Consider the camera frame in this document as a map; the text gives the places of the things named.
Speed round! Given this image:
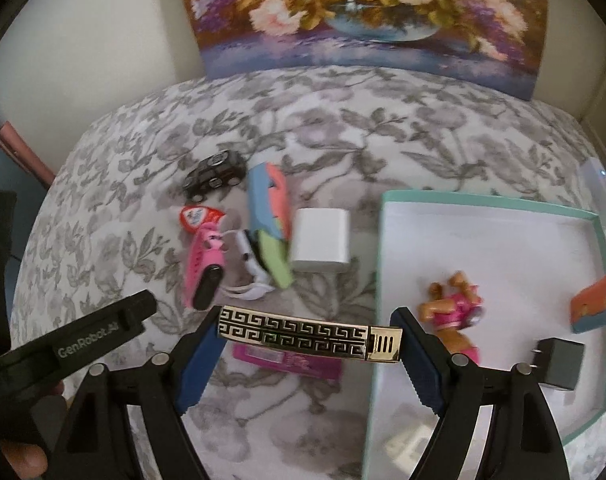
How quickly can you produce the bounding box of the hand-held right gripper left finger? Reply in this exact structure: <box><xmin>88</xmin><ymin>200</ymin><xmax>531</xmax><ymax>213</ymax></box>
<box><xmin>63</xmin><ymin>305</ymin><xmax>221</xmax><ymax>480</ymax></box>

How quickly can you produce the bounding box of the small red bottle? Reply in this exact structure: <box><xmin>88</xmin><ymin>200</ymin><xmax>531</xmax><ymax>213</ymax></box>
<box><xmin>180</xmin><ymin>204</ymin><xmax>226</xmax><ymax>233</ymax></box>

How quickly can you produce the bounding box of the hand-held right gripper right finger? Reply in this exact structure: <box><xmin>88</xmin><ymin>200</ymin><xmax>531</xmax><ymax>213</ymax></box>
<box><xmin>390</xmin><ymin>306</ymin><xmax>571</xmax><ymax>480</ymax></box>

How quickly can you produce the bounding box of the white charger cube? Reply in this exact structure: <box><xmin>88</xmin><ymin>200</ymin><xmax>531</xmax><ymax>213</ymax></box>
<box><xmin>289</xmin><ymin>208</ymin><xmax>351</xmax><ymax>273</ymax></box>

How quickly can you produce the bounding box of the magenta tube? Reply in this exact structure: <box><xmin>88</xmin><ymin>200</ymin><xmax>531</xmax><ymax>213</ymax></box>
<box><xmin>233</xmin><ymin>344</ymin><xmax>344</xmax><ymax>380</ymax></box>

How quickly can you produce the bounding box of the blue and orange toy case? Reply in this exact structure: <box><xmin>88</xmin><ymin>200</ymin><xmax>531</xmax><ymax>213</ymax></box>
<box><xmin>570</xmin><ymin>273</ymin><xmax>606</xmax><ymax>335</ymax></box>

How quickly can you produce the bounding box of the grey floral blanket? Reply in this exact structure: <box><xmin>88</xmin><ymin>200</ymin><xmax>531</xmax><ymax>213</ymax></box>
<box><xmin>10</xmin><ymin>67</ymin><xmax>606</xmax><ymax>480</ymax></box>

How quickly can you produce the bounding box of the blue orange green plastic toy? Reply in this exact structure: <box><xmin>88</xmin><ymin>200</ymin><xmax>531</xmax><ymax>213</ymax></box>
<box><xmin>247</xmin><ymin>162</ymin><xmax>294</xmax><ymax>290</ymax></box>

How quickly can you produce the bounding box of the gold patterned case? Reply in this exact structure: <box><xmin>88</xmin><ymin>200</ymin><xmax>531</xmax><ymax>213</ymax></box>
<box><xmin>218</xmin><ymin>305</ymin><xmax>401</xmax><ymax>363</ymax></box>

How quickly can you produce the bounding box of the person's left hand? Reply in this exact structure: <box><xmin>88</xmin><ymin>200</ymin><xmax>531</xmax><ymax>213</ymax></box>
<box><xmin>0</xmin><ymin>382</ymin><xmax>66</xmax><ymax>480</ymax></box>

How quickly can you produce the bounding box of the teal rimmed white tray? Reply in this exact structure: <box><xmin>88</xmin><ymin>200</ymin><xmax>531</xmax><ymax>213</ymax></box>
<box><xmin>363</xmin><ymin>189</ymin><xmax>606</xmax><ymax>480</ymax></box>

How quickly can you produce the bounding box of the pink smartwatch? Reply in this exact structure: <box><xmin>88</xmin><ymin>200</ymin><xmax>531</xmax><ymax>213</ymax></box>
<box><xmin>183</xmin><ymin>222</ymin><xmax>228</xmax><ymax>311</ymax></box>

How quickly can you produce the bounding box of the black toy car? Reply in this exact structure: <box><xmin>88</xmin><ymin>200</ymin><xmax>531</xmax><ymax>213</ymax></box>
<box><xmin>183</xmin><ymin>150</ymin><xmax>246</xmax><ymax>203</ymax></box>

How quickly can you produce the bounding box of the pink toy dog figure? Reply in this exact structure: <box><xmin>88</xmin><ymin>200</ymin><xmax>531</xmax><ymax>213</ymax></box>
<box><xmin>417</xmin><ymin>270</ymin><xmax>484</xmax><ymax>366</ymax></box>

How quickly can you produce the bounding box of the flower painting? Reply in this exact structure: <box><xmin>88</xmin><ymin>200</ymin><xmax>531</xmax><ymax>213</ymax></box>
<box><xmin>177</xmin><ymin>0</ymin><xmax>548</xmax><ymax>101</ymax></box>

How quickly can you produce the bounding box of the black power adapter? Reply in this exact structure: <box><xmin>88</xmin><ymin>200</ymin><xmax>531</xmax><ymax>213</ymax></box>
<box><xmin>530</xmin><ymin>337</ymin><xmax>585</xmax><ymax>392</ymax></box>

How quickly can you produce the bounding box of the pink board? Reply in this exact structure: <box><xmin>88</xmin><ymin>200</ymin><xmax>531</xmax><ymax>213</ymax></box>
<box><xmin>0</xmin><ymin>120</ymin><xmax>56</xmax><ymax>188</ymax></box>

